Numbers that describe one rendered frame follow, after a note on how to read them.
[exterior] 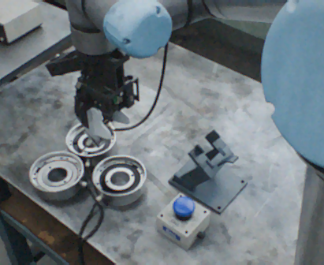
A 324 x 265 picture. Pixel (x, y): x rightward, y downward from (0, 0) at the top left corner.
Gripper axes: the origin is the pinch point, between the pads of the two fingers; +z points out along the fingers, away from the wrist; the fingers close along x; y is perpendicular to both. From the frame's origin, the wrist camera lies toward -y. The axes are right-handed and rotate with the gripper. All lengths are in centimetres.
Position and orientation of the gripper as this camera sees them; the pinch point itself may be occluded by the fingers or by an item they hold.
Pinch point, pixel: (100, 130)
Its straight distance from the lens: 92.4
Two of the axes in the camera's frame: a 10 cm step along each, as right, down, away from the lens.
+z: 0.1, 7.3, 6.9
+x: 6.2, -5.4, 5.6
